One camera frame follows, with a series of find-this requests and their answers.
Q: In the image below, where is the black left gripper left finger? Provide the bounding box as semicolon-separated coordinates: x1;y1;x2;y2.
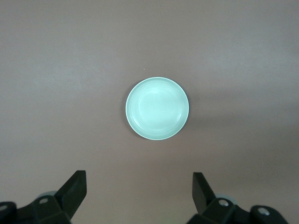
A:
0;170;88;224

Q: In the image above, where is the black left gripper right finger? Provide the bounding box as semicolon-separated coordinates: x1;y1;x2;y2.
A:
187;172;288;224

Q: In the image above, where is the light green round plate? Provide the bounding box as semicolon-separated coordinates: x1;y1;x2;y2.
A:
125;77;190;141

